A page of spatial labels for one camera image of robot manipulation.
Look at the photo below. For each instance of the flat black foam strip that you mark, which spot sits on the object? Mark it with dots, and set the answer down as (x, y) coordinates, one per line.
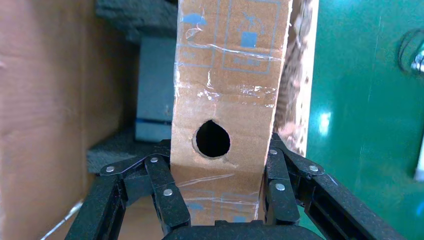
(112, 150)

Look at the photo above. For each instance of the large open cardboard carton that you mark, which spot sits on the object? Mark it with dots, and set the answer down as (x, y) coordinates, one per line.
(49, 99)

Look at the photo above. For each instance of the notched black foam block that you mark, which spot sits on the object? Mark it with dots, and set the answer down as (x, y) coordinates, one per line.
(139, 20)

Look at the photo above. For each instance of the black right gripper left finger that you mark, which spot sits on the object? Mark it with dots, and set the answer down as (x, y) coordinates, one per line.
(165, 198)

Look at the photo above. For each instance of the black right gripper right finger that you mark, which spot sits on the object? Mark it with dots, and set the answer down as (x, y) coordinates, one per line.
(281, 202)

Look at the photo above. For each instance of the white pole stand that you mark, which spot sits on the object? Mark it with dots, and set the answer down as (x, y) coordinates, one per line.
(420, 162)

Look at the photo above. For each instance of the small cardboard box with hole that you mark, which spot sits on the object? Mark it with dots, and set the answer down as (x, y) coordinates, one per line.
(225, 82)

